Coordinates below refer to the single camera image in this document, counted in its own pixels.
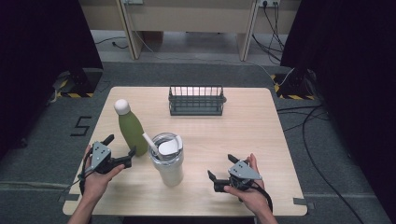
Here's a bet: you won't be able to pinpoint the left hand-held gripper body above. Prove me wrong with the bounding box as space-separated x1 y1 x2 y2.
89 141 133 175

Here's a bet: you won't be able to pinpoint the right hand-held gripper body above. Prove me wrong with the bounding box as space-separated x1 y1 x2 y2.
214 160 263 193

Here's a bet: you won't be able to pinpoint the green bottle with white cap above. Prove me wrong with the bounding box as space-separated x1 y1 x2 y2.
113 98 149 157

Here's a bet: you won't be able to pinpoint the white tumbler with straw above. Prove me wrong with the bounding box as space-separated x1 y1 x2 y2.
142 132 185 189

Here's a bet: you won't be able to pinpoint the dark wire rack basket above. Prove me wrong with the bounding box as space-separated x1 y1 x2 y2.
167 85 228 117

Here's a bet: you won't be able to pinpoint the person's right hand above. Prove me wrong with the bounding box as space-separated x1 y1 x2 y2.
223 152 275 217

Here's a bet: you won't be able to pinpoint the person's left hand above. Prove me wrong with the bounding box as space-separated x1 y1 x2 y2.
81 145 126 196

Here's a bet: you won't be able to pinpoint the grey tape piece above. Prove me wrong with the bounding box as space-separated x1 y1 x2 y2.
292 197 316 211
57 192 80 203

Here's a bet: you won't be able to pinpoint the stand base with hazard tape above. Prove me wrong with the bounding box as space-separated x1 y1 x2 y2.
270 68 318 101
49 67 105 99

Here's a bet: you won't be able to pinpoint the black curtain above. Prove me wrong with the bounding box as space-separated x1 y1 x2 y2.
0 0 105 158
279 0 396 220

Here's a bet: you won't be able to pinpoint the beige desk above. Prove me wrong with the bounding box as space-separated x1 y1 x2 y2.
78 0 303 62

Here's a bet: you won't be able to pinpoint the left hand-held gripper cable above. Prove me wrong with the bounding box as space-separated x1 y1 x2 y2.
77 148 95 196

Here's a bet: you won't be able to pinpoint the hand-held gripper cable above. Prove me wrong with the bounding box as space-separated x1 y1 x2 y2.
77 148 95 196
251 179 275 215

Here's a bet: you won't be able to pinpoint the right hand-held gripper cable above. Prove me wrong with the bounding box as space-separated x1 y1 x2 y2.
251 179 275 215

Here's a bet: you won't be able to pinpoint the long black floor cable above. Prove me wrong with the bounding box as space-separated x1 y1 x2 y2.
302 105 366 224

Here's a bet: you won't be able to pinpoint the bundle of black floor cables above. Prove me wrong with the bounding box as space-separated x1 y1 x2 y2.
276 105 332 133

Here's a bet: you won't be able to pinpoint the short black floor cable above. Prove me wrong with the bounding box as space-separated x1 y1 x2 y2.
93 35 130 50

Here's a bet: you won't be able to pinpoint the black cables from wall outlet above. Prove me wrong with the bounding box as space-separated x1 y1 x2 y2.
251 0 287 65

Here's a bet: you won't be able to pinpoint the white wall outlet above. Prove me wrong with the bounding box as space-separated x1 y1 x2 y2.
257 0 282 8

